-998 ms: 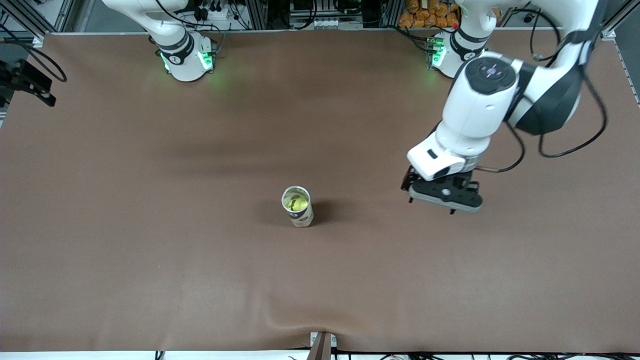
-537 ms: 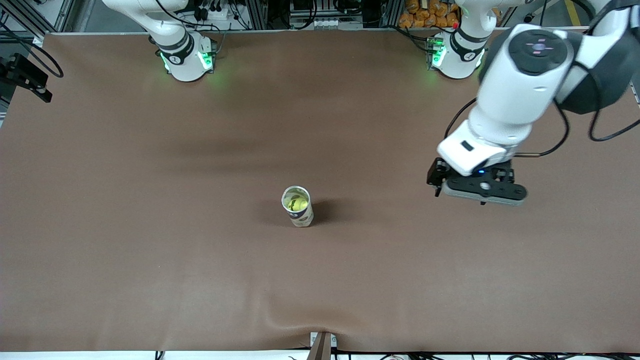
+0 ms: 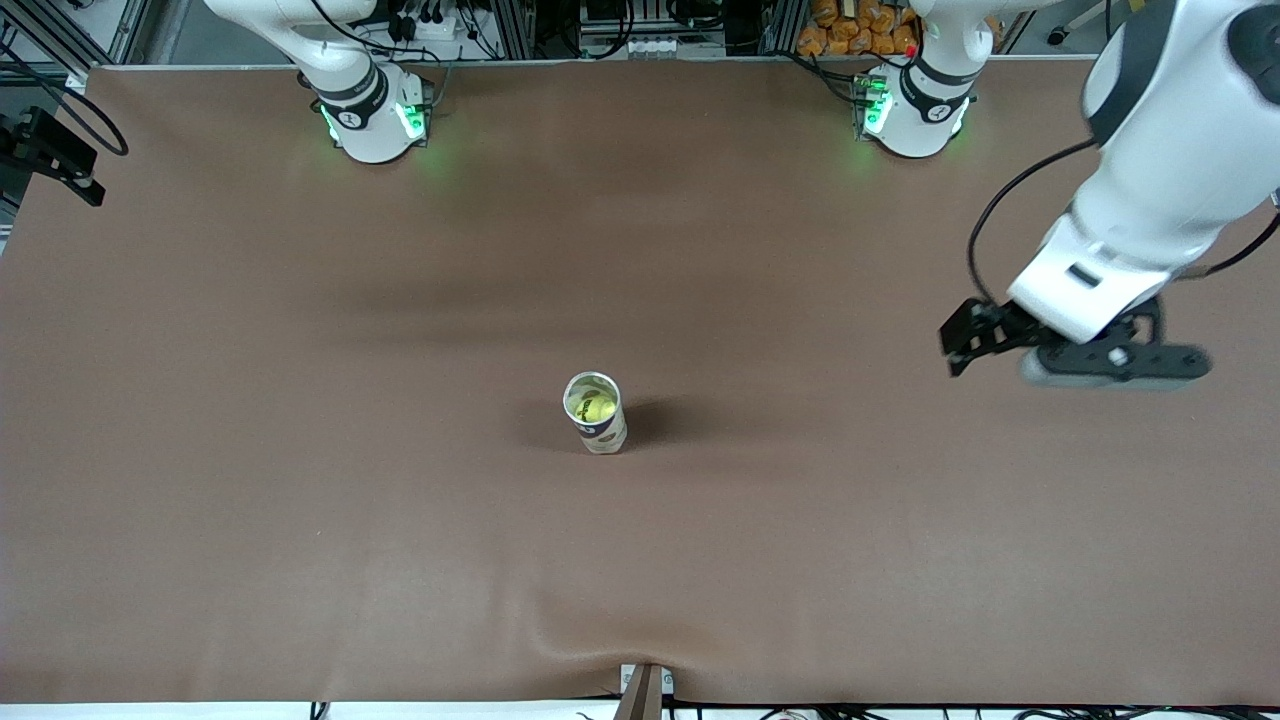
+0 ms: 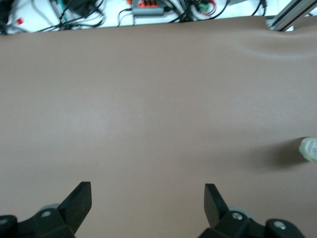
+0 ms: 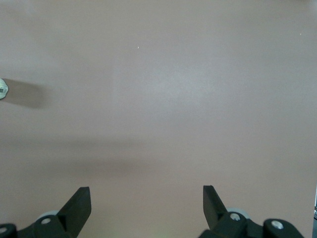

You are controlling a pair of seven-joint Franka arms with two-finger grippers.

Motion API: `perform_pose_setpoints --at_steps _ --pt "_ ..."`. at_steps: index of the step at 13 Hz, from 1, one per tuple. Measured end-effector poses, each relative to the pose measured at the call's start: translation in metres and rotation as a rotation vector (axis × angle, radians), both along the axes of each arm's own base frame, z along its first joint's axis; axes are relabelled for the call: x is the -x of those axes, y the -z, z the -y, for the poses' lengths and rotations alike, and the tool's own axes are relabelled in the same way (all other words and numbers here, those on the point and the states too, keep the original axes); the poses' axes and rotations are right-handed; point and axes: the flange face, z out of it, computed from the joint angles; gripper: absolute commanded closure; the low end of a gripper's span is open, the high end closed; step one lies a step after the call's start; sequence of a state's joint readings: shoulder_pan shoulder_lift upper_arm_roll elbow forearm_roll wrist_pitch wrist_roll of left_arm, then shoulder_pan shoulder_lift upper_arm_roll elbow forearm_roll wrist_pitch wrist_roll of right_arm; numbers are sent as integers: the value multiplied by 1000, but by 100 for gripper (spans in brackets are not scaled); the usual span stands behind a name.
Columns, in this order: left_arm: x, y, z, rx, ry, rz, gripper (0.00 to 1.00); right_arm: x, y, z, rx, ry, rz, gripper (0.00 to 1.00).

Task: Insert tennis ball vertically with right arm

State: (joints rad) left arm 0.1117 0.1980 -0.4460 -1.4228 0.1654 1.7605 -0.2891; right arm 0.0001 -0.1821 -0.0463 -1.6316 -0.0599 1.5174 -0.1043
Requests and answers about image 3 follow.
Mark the orange packaged goods pile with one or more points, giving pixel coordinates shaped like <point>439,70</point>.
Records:
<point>850,25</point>

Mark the yellow Wilson print tennis ball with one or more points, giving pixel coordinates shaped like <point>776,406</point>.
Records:
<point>595,407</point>

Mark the white power strip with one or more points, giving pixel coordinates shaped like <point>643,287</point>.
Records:
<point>440,28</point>

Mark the white terminal block strip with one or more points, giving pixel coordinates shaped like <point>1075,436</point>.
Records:
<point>650,45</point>

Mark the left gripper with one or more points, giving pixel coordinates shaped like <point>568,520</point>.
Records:
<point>993,327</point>

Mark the black caster wheel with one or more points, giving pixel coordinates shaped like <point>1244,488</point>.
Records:
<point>1056,36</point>

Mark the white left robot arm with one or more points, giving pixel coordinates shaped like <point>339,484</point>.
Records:
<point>1180,150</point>

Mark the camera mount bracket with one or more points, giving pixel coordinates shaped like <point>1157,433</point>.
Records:
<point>640,700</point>

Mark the Wilson tennis ball can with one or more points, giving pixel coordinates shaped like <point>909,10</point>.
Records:
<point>605,437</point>

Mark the aluminium frame post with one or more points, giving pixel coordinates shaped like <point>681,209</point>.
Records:
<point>515,30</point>
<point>785,25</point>

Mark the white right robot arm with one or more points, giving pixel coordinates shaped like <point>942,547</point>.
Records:
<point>370,130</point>

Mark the aluminium frame profile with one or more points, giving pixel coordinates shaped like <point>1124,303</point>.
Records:
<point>60,40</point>

